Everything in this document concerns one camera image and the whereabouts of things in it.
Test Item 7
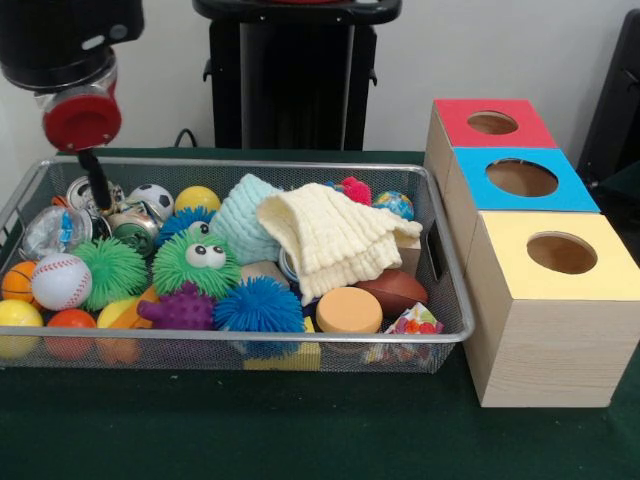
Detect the clear mesh bin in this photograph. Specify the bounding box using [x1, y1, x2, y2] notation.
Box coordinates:
[0, 156, 476, 376]

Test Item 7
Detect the orange round disc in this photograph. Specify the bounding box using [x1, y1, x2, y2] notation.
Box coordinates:
[316, 287, 384, 337]

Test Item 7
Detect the green spiky ball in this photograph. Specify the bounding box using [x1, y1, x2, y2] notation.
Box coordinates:
[70, 238, 149, 313]

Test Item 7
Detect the pale yellow knitted cloth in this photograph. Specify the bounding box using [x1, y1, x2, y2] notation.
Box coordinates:
[257, 183, 423, 305]

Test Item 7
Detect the mint green knitted cloth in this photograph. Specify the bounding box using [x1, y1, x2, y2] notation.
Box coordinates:
[210, 174, 288, 267]

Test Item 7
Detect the wooden box with three holes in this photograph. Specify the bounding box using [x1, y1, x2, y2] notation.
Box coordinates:
[424, 98, 640, 409]

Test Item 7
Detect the small brown football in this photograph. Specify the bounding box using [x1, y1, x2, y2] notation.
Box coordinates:
[356, 269, 430, 319]

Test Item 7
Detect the purple spiky ball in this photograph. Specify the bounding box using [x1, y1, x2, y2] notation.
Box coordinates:
[137, 280, 216, 332]

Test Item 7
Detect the blue spiky ball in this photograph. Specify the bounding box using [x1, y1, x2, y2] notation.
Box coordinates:
[213, 276, 305, 341]

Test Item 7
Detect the green fuzzy ball with eyes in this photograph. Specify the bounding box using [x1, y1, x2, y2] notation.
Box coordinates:
[151, 226, 243, 299]

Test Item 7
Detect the clear plastic bottle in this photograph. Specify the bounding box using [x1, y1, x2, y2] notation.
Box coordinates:
[20, 205, 93, 261]

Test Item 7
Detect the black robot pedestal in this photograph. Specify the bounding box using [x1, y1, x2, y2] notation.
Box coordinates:
[193, 0, 401, 151]

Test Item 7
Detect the white baseball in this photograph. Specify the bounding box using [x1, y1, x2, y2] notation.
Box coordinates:
[30, 253, 93, 312]

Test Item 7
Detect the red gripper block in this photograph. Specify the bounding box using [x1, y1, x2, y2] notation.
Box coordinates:
[42, 86, 123, 213]

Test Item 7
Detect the dark green table cloth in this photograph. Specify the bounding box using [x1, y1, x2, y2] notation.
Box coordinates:
[0, 148, 640, 480]

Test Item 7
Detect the yellow ball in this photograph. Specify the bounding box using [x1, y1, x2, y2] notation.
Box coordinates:
[175, 186, 222, 214]

